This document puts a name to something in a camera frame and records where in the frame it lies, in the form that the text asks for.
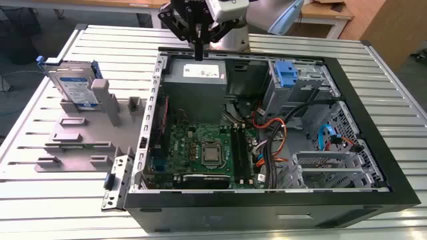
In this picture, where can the grey power supply unit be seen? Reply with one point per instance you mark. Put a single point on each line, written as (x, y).
(194, 100)

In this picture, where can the wooden cabinet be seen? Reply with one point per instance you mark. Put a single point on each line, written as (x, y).
(394, 25)

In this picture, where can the green RAM stick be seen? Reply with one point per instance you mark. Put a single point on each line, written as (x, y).
(71, 147)

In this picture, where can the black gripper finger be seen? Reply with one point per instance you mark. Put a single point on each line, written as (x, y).
(220, 31)
(174, 25)

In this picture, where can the black bin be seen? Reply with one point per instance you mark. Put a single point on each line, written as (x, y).
(20, 37)

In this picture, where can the grey parts rack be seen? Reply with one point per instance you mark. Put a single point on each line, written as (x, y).
(83, 155)

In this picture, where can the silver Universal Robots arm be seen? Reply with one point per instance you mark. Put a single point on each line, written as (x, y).
(236, 37)

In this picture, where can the black graphics card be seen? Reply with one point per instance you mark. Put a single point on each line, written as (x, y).
(203, 181)

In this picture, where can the green motherboard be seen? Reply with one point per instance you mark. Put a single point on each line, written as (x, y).
(182, 160)

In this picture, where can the silver CPU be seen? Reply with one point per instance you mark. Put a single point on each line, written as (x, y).
(211, 155)

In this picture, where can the CPU socket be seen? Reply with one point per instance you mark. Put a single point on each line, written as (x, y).
(210, 144)

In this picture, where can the hard disk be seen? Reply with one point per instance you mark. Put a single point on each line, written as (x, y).
(75, 87)

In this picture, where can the metal disk bay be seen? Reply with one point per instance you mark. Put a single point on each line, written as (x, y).
(328, 170)

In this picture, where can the black RAM slot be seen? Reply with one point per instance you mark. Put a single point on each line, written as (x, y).
(238, 150)
(246, 150)

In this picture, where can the wooden desk white frame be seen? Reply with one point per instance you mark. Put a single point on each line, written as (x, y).
(336, 15)

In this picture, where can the black open PC case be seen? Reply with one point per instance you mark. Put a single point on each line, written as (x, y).
(234, 215)

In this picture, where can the metal card retention bracket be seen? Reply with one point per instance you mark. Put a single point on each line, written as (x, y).
(120, 165)

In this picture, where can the metal drive cage blue latch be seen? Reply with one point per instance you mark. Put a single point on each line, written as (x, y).
(283, 100)

